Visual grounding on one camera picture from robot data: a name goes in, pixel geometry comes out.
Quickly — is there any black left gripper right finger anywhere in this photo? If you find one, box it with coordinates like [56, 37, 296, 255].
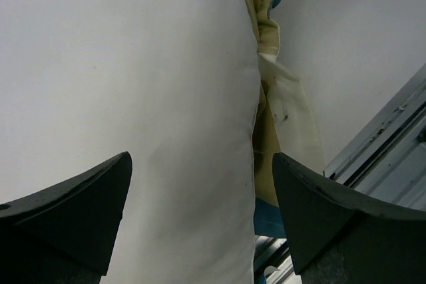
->
[272, 153, 425, 283]

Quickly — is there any white pillow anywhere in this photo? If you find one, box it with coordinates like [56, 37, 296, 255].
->
[1, 0, 260, 283]

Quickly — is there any aluminium front mounting rail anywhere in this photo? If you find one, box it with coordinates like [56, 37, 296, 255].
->
[254, 69, 425, 283]

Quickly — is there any blue tan white patchwork pillowcase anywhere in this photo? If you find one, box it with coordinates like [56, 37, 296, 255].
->
[245, 0, 324, 238]

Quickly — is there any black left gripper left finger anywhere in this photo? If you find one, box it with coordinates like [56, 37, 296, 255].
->
[1, 152, 132, 283]

